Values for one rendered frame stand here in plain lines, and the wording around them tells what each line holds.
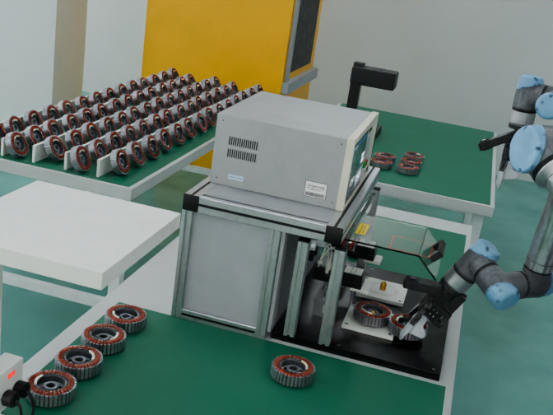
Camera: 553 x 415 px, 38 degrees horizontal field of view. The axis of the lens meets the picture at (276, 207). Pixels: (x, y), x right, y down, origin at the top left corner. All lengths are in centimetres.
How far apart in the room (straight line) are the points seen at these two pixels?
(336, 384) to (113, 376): 56
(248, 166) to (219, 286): 34
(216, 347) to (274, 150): 55
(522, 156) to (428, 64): 556
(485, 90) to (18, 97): 403
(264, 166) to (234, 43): 376
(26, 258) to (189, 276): 83
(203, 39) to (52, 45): 107
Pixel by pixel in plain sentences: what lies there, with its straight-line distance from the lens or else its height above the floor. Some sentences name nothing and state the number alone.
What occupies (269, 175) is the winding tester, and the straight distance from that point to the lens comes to 222.
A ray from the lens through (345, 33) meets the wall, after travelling 761.
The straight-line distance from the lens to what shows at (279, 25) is 583.
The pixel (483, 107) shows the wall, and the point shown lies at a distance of 757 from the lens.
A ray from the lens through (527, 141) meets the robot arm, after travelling 200.
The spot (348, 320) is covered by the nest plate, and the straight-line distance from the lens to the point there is 235.
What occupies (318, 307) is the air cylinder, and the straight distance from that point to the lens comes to 236.
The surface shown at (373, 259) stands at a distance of 253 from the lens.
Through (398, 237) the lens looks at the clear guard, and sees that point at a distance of 223.
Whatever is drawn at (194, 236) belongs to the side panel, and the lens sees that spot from 220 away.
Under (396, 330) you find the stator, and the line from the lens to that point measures 230.
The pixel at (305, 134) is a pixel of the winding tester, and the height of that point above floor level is 131.
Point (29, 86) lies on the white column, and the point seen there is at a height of 52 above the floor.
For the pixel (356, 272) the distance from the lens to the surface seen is 232.
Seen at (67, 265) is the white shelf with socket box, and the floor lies 120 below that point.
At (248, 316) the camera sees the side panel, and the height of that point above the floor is 80.
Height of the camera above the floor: 180
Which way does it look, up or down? 19 degrees down
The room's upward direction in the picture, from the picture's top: 8 degrees clockwise
